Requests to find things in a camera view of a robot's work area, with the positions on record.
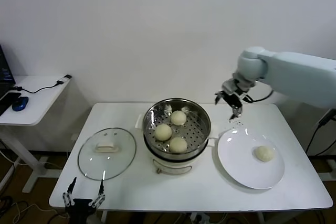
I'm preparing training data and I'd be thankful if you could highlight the glass pot lid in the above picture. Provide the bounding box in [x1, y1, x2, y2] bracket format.
[77, 127, 138, 182]

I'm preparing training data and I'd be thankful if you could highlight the black laptop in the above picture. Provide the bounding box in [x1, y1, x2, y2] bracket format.
[0, 43, 16, 116]

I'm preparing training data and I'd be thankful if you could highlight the black hanging cable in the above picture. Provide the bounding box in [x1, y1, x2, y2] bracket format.
[305, 124, 336, 156]

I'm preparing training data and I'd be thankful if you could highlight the black phone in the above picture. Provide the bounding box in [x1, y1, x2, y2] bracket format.
[0, 92, 22, 105]

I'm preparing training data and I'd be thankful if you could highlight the white steamed baozi bun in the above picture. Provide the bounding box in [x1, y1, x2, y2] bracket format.
[169, 136, 188, 154]
[253, 145, 276, 162]
[154, 123, 173, 142]
[170, 110, 187, 126]

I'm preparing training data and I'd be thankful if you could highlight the white round plate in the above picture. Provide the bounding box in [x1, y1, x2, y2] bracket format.
[216, 128, 285, 189]

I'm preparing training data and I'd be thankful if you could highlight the black white bar device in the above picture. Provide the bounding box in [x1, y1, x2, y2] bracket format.
[316, 107, 336, 127]

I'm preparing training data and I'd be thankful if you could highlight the white floor cable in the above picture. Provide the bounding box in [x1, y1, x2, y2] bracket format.
[13, 202, 57, 223]

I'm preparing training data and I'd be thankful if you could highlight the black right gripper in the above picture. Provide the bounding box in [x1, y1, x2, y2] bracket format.
[214, 91, 246, 120]

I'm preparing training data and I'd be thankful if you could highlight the perforated steel steamer basket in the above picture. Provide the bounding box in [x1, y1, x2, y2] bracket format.
[134, 98, 219, 158]

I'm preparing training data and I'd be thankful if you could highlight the black floor cable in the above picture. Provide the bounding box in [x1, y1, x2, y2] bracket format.
[0, 195, 29, 224]

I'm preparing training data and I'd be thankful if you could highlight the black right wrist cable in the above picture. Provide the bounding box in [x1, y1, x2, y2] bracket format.
[243, 90, 274, 104]

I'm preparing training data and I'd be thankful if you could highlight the blue computer mouse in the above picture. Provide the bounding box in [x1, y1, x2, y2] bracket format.
[11, 96, 29, 112]

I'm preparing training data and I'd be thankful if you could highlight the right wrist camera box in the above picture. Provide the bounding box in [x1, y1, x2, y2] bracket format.
[221, 79, 238, 95]

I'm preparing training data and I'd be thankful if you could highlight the white side desk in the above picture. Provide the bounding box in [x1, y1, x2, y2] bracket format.
[0, 75, 73, 194]

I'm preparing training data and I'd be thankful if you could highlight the black desk cable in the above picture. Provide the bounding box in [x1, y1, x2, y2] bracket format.
[10, 80, 65, 95]

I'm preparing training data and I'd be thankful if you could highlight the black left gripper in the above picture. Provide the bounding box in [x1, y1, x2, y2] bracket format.
[62, 177, 106, 224]

